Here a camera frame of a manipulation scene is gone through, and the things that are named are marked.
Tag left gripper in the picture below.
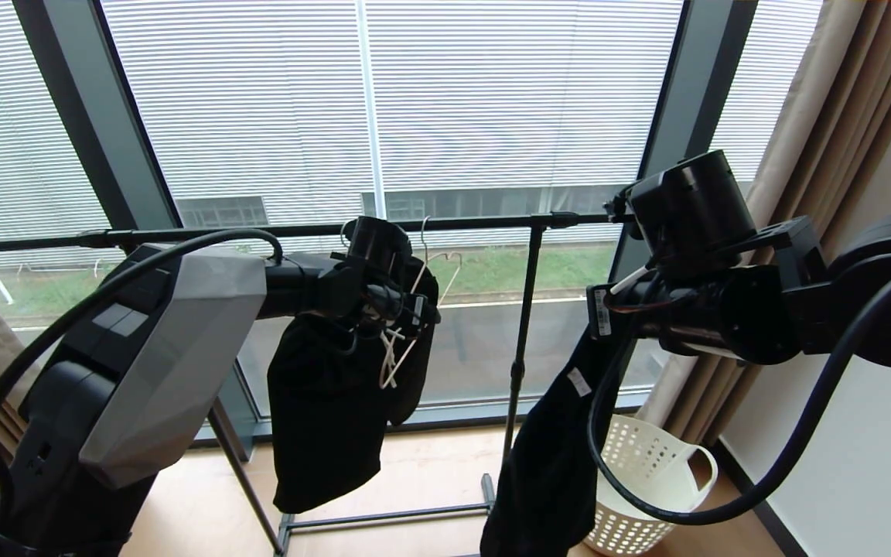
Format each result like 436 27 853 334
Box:
312 267 443 339

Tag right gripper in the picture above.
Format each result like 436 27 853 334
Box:
585 263 804 367

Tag black shorts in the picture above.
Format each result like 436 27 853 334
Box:
268 254 441 516

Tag black garment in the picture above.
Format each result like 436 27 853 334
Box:
480 325 637 557

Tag white laundry basket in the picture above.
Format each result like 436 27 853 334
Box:
581 414 719 556

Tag black clothes rack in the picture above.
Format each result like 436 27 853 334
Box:
0 210 637 556

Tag window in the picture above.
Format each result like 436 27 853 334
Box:
0 0 821 443

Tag black cable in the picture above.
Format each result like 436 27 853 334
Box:
585 251 891 528
0 228 285 507

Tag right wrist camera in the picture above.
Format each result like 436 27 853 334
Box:
604 182 641 223

